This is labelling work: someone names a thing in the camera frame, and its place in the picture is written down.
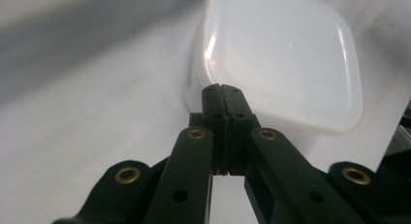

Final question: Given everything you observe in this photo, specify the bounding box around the white square lidded container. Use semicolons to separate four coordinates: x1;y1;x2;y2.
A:
184;0;364;161

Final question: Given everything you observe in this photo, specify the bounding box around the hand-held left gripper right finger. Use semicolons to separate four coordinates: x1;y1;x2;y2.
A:
220;83;262;177

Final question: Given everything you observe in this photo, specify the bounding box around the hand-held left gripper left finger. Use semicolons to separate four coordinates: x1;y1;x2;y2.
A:
188;82;229;177

